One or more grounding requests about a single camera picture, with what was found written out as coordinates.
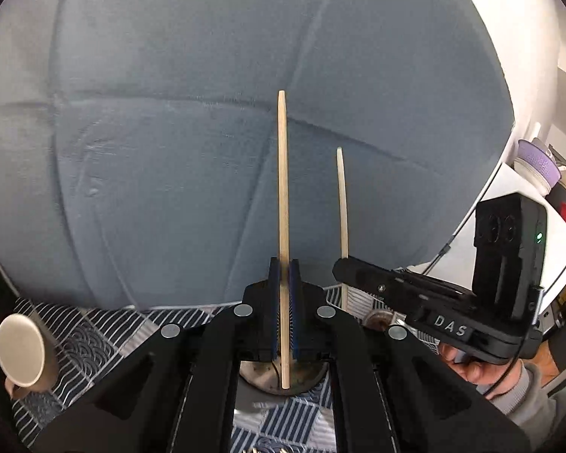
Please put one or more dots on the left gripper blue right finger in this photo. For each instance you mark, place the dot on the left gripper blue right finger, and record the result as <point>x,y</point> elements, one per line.
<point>297,309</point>

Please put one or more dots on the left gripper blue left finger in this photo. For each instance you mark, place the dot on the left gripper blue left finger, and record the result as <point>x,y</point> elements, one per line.
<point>273,298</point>

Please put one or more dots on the bamboo chopstick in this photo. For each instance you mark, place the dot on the bamboo chopstick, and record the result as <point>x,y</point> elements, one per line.
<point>283,244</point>

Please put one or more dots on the pale chopstick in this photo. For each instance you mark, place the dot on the pale chopstick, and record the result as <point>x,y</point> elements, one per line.
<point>343,205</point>

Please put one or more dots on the person's right hand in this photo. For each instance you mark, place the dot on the person's right hand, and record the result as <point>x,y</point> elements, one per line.
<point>499,379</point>

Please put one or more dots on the steel sauce bowl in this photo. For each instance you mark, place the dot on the steel sauce bowl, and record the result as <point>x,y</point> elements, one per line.
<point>379,319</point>

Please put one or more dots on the purple lidded container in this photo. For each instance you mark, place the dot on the purple lidded container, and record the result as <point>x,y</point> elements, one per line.
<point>536,166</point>

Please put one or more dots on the blue patterned tablecloth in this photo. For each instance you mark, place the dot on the blue patterned tablecloth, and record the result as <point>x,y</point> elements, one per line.
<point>177,394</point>

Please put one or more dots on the grey-blue backdrop cloth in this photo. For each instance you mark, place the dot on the grey-blue backdrop cloth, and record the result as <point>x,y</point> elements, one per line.
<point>138,152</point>

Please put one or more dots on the beige ceramic mug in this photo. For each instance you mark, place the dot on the beige ceramic mug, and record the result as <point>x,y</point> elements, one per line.
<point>27,357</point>

